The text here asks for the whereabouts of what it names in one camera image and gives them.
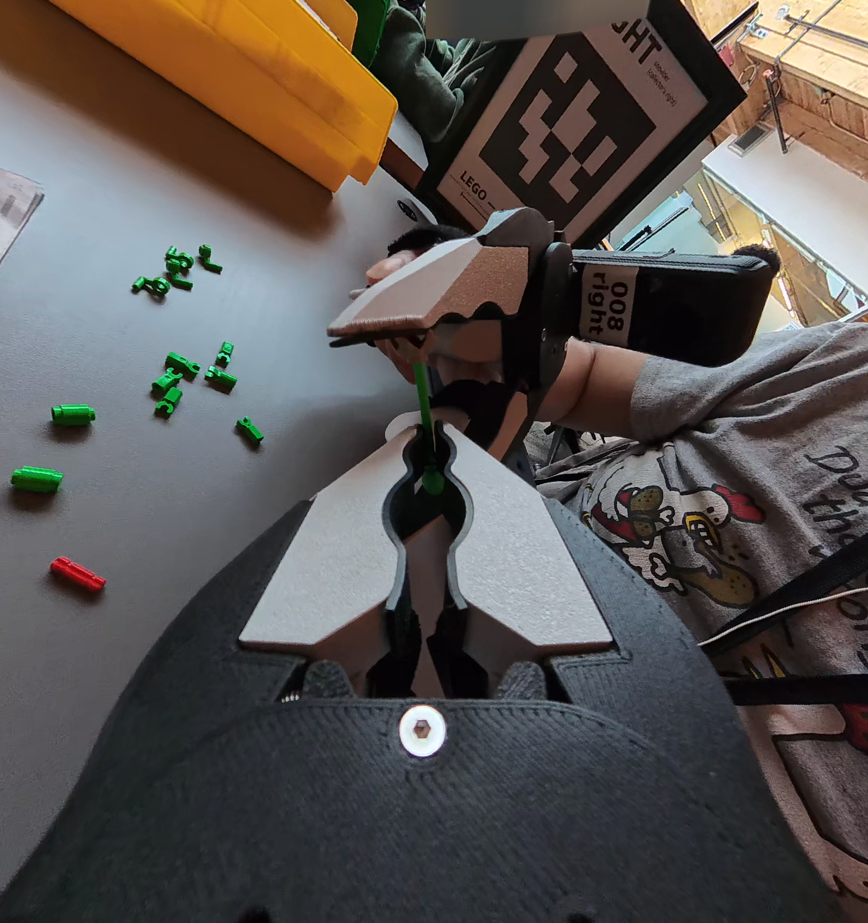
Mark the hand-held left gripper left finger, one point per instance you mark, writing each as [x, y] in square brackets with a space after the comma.
[326, 577]

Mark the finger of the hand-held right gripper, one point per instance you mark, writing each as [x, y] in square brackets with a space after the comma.
[376, 340]
[441, 288]

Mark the green plastic bin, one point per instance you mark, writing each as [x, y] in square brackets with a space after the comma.
[369, 25]

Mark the lego instruction booklet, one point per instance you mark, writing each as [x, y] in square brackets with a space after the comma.
[1, 216]

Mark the white wall vent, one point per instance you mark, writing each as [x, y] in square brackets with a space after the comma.
[750, 138]

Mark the small brown lego piece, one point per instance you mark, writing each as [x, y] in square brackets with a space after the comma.
[414, 353]

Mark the black framed marker sign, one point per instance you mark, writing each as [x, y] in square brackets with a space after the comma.
[585, 122]

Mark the green round lego brick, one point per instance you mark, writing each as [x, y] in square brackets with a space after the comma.
[36, 479]
[72, 415]

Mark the green lego elbow piece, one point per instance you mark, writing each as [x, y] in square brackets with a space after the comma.
[432, 482]

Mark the person's right forearm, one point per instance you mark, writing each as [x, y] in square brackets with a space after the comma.
[607, 389]

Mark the green lego connector piece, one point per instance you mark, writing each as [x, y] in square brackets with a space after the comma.
[249, 430]

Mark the grey printed t-shirt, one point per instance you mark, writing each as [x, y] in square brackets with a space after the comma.
[765, 447]

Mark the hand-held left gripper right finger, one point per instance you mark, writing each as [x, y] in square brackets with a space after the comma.
[528, 577]

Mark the person's right hand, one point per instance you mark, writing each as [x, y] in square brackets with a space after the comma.
[398, 267]

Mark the red lego pin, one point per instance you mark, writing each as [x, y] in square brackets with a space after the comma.
[77, 575]

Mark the yellow plastic bin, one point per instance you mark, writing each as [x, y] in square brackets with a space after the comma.
[225, 72]

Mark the cluster of green lego connectors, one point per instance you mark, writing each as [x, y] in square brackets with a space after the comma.
[189, 375]
[174, 270]

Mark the green lego stick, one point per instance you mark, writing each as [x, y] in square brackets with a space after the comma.
[423, 404]

